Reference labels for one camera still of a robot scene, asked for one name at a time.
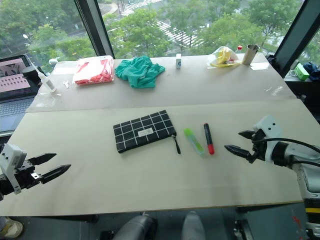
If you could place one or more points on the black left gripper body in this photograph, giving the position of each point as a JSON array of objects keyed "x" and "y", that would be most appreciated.
[{"x": 26, "y": 176}]

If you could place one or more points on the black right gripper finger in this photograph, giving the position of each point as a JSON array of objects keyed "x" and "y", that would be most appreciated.
[
  {"x": 247, "y": 134},
  {"x": 237, "y": 150}
]

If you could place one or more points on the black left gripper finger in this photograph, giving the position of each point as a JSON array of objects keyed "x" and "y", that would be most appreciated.
[
  {"x": 56, "y": 172},
  {"x": 42, "y": 158}
]

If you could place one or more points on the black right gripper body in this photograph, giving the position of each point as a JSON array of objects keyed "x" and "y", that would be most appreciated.
[{"x": 258, "y": 150}]

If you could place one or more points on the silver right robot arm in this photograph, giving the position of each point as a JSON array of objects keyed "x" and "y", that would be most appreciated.
[{"x": 300, "y": 155}]

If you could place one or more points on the plastic bag with yellow items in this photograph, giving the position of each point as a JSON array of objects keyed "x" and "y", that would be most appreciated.
[{"x": 222, "y": 58}]

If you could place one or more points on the black white-grid pencil case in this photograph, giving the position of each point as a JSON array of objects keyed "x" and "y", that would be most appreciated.
[{"x": 142, "y": 130}]

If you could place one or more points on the red and black marker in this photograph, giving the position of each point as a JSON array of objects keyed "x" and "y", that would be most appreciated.
[{"x": 209, "y": 138}]

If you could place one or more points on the green highlighter pen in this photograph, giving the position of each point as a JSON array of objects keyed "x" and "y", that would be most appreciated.
[{"x": 194, "y": 141}]

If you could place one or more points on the clear plastic wrapper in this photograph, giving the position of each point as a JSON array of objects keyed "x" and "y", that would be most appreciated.
[
  {"x": 275, "y": 91},
  {"x": 47, "y": 100}
]

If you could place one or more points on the white shoe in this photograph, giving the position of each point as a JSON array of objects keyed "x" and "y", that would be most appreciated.
[{"x": 11, "y": 227}]

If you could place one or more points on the laptop computer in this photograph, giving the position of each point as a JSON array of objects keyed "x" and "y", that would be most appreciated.
[{"x": 15, "y": 100}]

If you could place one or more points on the white syringe tube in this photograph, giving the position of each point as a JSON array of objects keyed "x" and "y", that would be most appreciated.
[{"x": 47, "y": 83}]

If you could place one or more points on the small white key-shaped piece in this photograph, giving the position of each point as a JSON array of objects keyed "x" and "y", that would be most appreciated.
[{"x": 66, "y": 84}]

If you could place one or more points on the metal cup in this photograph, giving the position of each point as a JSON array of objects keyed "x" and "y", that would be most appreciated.
[{"x": 250, "y": 55}]

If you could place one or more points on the green box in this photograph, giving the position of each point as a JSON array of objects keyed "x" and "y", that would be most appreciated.
[{"x": 301, "y": 71}]

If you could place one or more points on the red bottle cap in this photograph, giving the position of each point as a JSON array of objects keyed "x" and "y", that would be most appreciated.
[{"x": 240, "y": 47}]

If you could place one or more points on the grey rounded shape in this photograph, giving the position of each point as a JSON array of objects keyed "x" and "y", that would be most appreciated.
[{"x": 193, "y": 226}]

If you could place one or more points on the dark blue cloth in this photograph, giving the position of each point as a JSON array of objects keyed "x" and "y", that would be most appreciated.
[{"x": 313, "y": 71}]

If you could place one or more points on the dark rounded shape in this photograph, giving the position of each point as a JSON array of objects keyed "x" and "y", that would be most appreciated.
[{"x": 136, "y": 228}]

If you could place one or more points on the small white bottle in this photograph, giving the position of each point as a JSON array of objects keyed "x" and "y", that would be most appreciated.
[{"x": 178, "y": 61}]

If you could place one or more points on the red cloth in plastic bag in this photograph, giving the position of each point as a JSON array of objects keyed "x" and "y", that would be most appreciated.
[{"x": 93, "y": 71}]

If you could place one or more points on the green crumpled cloth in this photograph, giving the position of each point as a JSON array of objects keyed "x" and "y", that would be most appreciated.
[{"x": 140, "y": 71}]

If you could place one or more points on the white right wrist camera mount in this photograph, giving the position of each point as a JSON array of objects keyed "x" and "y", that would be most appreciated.
[{"x": 270, "y": 127}]

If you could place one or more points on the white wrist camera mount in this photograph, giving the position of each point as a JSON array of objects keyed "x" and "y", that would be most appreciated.
[
  {"x": 270, "y": 127},
  {"x": 10, "y": 156}
]

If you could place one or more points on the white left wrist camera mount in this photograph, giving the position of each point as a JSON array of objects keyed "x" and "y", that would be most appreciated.
[{"x": 10, "y": 156}]

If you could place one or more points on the black window frame post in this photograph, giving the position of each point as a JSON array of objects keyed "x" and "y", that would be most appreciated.
[
  {"x": 297, "y": 32},
  {"x": 96, "y": 27}
]

